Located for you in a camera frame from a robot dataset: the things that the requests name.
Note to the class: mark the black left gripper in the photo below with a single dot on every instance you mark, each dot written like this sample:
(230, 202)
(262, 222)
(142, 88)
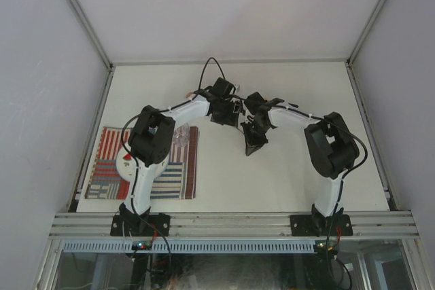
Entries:
(232, 117)

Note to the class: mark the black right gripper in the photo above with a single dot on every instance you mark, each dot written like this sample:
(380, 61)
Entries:
(252, 144)

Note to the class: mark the clear drinking glass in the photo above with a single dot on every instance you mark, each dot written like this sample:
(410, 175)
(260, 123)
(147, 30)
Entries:
(181, 135)

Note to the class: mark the striped patchwork placemat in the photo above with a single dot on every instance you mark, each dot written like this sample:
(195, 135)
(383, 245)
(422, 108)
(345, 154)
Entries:
(175, 177)

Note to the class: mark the white watermelon pattern plate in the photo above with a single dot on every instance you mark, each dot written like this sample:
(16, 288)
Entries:
(125, 166)

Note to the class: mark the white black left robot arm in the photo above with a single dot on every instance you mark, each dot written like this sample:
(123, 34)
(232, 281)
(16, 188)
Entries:
(150, 140)

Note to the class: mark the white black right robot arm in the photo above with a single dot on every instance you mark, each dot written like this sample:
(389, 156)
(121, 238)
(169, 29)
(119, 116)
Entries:
(332, 148)

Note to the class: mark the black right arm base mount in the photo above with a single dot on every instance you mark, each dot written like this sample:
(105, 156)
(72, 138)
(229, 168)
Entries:
(317, 225)

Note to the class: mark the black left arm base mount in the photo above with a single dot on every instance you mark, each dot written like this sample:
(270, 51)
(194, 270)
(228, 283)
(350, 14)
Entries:
(144, 226)

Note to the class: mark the aluminium front rail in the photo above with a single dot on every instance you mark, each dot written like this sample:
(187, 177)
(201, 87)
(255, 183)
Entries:
(366, 225)

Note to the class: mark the grey slotted cable duct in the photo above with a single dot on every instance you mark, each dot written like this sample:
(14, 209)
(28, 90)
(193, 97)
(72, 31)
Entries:
(190, 246)

